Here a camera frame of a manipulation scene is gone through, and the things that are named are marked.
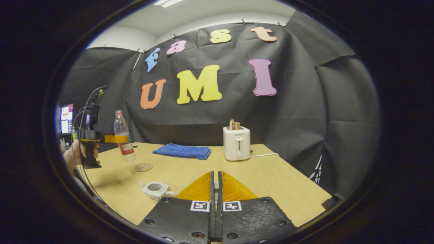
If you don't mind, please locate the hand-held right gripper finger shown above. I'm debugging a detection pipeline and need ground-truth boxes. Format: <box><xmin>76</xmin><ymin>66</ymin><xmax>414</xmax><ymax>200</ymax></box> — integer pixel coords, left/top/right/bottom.
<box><xmin>217</xmin><ymin>170</ymin><xmax>299</xmax><ymax>243</ymax></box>
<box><xmin>137</xmin><ymin>170</ymin><xmax>216</xmax><ymax>243</ymax></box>

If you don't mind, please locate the clear plastic water bottle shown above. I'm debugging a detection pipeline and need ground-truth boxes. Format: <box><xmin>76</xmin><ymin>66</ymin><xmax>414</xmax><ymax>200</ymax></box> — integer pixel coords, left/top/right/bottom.
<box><xmin>114</xmin><ymin>109</ymin><xmax>136</xmax><ymax>162</ymax></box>

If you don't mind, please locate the white ceramic teacup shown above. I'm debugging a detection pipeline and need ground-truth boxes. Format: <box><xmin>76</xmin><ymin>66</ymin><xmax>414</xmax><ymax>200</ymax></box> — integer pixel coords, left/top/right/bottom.
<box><xmin>140</xmin><ymin>182</ymin><xmax>177</xmax><ymax>203</ymax></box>

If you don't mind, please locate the computer monitor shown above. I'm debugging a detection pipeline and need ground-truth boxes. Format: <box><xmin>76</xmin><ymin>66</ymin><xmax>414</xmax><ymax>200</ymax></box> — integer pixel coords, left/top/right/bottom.
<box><xmin>60</xmin><ymin>104</ymin><xmax>74</xmax><ymax>134</ymax></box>

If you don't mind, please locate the blue towel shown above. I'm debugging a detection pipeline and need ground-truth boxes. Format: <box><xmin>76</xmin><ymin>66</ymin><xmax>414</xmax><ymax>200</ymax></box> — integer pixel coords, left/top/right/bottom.
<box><xmin>153</xmin><ymin>143</ymin><xmax>211</xmax><ymax>160</ymax></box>

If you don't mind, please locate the white toaster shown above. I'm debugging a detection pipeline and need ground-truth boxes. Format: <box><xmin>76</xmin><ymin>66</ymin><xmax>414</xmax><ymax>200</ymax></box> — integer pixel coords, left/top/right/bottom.
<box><xmin>223</xmin><ymin>126</ymin><xmax>251</xmax><ymax>161</ymax></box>

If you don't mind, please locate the black backdrop cloth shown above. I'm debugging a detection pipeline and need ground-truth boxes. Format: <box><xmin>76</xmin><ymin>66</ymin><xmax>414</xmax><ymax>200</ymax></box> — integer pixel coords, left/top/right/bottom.
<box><xmin>58</xmin><ymin>10</ymin><xmax>382</xmax><ymax>200</ymax></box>

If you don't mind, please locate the ceiling light panel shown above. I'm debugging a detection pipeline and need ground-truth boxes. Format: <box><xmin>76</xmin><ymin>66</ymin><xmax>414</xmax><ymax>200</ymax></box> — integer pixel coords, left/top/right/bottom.
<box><xmin>153</xmin><ymin>0</ymin><xmax>185</xmax><ymax>8</ymax></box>

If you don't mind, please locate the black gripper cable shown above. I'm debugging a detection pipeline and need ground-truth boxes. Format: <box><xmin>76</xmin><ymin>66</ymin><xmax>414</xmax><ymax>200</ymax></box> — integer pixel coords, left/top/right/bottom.
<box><xmin>70</xmin><ymin>86</ymin><xmax>107</xmax><ymax>204</ymax></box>

